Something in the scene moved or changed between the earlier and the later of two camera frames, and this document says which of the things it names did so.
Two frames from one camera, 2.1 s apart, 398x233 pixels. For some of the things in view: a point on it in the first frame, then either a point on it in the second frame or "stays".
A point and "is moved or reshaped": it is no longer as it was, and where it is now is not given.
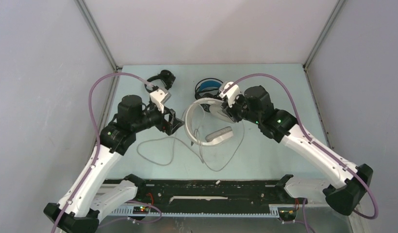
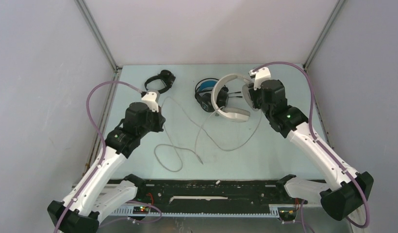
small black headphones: [167, 77] stays
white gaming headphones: [217, 109] is moved or reshaped
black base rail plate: [213, 193] stays
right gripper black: [230, 111] → [253, 93]
